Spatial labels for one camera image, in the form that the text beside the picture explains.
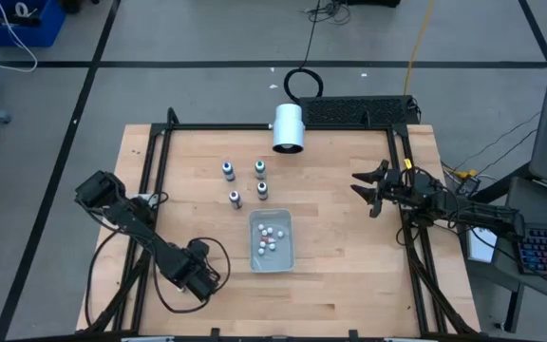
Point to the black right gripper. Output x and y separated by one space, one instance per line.
397 187

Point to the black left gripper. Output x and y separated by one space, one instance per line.
202 285

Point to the light grey plastic bin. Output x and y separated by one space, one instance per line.
278 261

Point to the purple-capped food coloring bottle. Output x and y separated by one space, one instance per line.
235 200

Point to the black-capped food coloring bottle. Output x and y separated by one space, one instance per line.
262 191

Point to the green-capped food coloring bottle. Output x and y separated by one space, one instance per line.
260 170

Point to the blue-capped food coloring bottle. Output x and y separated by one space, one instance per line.
228 173

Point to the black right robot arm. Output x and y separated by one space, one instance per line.
487 216

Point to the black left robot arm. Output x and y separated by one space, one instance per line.
98 187

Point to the black table clamp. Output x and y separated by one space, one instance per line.
214 332
353 334

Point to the silver aluminium bar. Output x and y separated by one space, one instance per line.
404 339
147 339

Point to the yellow plug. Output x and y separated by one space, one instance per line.
463 174

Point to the black power adapter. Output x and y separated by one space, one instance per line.
469 186

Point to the white printed paper sheet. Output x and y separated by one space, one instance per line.
480 247

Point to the blue plastic bin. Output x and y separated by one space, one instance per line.
41 33

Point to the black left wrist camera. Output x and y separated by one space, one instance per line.
198 249

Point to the black aluminium table frame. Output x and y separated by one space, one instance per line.
207 127

